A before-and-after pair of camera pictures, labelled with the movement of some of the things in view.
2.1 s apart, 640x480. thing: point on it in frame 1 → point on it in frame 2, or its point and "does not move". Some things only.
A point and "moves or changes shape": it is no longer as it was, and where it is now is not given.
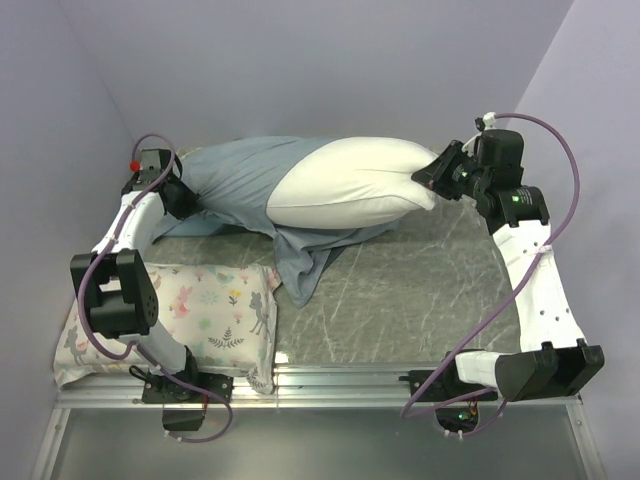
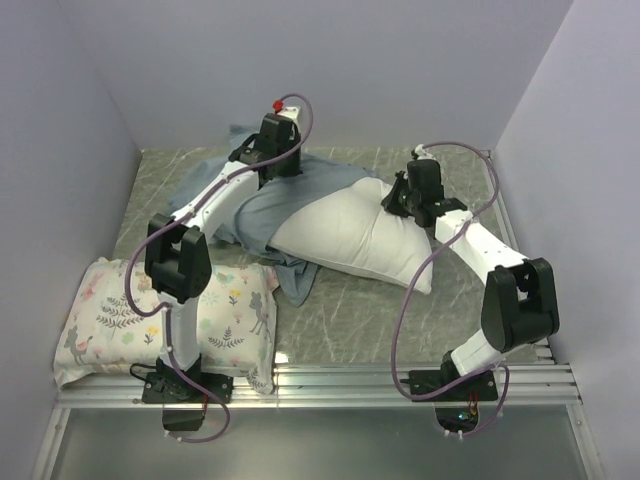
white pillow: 353,182 → 347,224
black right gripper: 438,174 → 390,203
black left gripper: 188,205 → 294,169
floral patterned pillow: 224,311 does not move
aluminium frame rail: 299,389 does not move
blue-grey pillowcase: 234,179 moves or changes shape
